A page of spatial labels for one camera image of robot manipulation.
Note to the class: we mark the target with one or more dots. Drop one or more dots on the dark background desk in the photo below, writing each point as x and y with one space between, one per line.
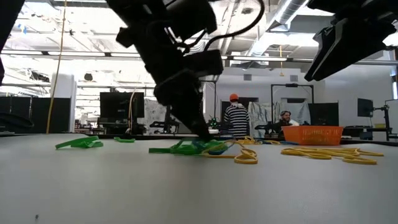
357 128

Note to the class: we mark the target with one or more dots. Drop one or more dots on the ceiling light strip rail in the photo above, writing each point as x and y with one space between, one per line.
77 53

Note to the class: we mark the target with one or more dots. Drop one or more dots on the small black monitor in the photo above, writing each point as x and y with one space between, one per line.
365 107

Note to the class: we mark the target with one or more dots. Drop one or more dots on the orange plastic basket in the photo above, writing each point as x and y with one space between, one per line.
311 135

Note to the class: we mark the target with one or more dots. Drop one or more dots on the black partition panels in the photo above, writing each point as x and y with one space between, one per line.
18 115

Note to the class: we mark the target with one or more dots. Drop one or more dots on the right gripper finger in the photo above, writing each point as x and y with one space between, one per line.
325 34
351 43

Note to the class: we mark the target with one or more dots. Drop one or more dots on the background black robot arm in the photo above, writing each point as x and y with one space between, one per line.
214 124
164 124
264 127

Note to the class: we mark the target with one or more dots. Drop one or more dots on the patterned white cloth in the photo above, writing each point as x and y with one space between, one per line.
259 115
155 112

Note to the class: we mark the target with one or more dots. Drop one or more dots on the yellow rubber band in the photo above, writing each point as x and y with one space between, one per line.
273 142
311 154
357 160
252 141
245 160

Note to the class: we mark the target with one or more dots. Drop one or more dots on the silver ventilation duct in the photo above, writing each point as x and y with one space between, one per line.
289 12

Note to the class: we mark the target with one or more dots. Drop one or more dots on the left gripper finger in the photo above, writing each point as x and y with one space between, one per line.
202 124
183 115

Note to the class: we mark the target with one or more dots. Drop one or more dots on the black panel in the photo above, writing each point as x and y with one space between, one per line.
224 107

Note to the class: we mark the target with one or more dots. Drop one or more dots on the black rig frame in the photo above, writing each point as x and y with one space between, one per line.
292 85
215 102

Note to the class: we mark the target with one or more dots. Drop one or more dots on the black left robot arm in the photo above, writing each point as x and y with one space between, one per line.
146 18

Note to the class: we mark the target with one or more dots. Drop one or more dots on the large black monitor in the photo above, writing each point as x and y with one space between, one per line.
118 105

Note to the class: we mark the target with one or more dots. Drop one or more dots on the person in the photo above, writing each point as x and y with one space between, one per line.
284 119
237 116

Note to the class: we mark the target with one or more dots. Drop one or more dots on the blue rubber band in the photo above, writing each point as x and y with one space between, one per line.
219 152
289 143

